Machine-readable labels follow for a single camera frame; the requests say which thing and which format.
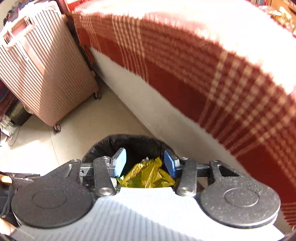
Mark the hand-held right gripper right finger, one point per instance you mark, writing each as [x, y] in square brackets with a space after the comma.
[168, 163]

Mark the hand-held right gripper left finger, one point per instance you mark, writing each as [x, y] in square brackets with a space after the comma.
[120, 162]

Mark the black-lined trash bin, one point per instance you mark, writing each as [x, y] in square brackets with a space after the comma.
[134, 148]

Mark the yellow plastic bag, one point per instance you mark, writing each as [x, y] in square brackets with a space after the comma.
[145, 176]

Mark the person's left hand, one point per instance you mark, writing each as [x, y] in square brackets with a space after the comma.
[7, 226]

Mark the white bed base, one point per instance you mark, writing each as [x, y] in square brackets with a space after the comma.
[138, 99]

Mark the black bag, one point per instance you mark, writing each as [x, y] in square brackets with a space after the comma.
[18, 113]

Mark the red plaid blanket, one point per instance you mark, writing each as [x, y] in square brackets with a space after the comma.
[185, 69]

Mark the pink ribbed suitcase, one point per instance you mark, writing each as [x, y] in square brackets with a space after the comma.
[46, 76]

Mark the cluttered shelf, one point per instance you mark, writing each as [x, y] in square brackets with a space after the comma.
[279, 11]

